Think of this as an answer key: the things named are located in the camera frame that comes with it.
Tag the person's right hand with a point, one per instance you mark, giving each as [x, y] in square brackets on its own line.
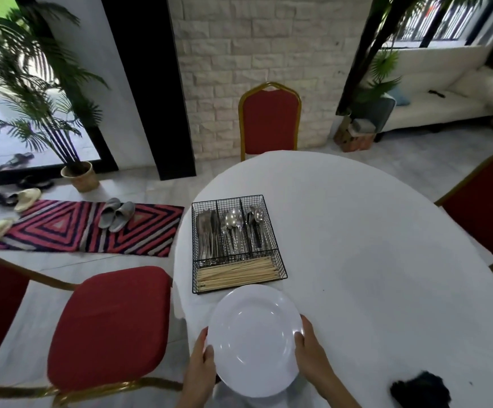
[314, 361]

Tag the person's left hand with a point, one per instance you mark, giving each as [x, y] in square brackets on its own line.
[197, 378]

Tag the white plate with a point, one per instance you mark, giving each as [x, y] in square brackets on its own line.
[255, 339]

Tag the black cleaning cloth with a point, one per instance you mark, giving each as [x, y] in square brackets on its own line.
[420, 390]

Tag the bundle of wooden chopsticks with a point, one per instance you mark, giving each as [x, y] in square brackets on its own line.
[238, 274]

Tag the red gold banquet chair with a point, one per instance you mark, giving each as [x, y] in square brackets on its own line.
[484, 208]
[106, 327]
[270, 121]

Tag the white round tablecloth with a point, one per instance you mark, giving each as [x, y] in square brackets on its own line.
[378, 250]

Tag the grey slipper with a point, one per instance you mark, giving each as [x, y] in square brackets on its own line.
[108, 212]
[122, 216]

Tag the pink striped rug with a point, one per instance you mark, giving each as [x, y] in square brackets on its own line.
[59, 227]

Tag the orange brown crate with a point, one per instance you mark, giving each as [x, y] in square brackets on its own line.
[359, 143]

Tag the tall palm in woven pot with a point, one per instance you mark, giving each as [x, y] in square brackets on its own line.
[80, 178]

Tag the small grey box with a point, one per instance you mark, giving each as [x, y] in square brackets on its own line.
[363, 126]

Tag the black framed glass door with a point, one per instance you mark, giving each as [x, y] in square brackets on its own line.
[102, 148]

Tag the cream sofa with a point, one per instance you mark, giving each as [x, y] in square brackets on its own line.
[433, 110]

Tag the blue cushion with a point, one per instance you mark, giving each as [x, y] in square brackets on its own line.
[399, 96]

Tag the black remote control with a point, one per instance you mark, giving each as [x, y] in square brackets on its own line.
[436, 93]

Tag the potted palm in white pot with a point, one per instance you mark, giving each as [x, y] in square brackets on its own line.
[382, 67]

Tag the dark framed window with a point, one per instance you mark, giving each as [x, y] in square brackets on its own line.
[442, 21]

